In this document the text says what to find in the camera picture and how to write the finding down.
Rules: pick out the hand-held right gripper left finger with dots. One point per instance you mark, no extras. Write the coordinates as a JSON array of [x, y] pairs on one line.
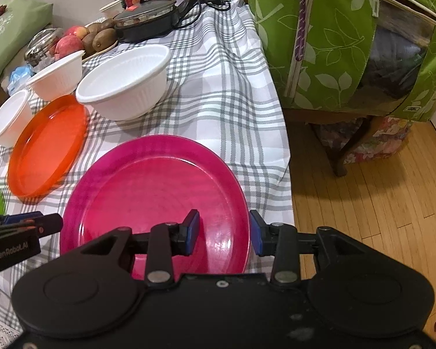
[[193, 226]]

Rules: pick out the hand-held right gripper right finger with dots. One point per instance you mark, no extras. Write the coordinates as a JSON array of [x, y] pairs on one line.
[[256, 233]]

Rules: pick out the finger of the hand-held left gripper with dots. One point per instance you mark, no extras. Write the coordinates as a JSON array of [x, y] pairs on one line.
[[49, 224], [18, 218]]

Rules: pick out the pink plastic plate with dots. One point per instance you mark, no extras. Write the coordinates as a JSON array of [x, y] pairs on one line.
[[149, 189]]

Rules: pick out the large white ribbed bowl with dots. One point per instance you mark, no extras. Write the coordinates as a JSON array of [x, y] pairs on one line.
[[130, 91]]

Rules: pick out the orange plastic plate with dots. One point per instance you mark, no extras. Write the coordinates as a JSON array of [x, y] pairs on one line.
[[47, 145]]

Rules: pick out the white lace cloth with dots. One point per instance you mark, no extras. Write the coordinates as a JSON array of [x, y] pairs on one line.
[[0, 336]]

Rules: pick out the small white ribbed bowl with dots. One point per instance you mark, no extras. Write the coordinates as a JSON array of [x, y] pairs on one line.
[[11, 123]]

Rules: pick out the wooden chair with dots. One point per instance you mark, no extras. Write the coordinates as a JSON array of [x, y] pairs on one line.
[[343, 160]]

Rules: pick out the blue tissue packet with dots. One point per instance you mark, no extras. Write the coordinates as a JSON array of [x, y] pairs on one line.
[[20, 76]]

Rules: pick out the medium white ribbed bowl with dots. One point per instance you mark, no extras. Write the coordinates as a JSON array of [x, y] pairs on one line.
[[58, 80]]

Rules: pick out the floral storage box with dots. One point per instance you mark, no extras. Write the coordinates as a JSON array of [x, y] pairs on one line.
[[385, 138]]

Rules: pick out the stainless steel container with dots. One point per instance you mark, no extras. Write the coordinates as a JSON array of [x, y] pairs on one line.
[[40, 47]]

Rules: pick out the red apple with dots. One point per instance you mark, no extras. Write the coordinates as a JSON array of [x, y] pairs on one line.
[[69, 47], [75, 32]]

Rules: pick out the yellow fruit tray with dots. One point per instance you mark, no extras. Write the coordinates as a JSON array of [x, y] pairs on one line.
[[107, 49]]

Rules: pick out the green pillow bag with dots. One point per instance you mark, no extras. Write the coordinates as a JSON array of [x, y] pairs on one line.
[[11, 32]]

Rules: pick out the black electric pot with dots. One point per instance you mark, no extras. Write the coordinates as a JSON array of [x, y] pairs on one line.
[[141, 34]]

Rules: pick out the green leaf-print storage bag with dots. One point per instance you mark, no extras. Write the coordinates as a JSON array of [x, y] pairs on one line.
[[327, 43]]

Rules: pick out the glass pot lid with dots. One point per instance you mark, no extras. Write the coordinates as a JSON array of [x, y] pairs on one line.
[[145, 12]]

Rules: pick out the white paper cup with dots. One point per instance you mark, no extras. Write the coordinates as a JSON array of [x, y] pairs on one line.
[[111, 10]]

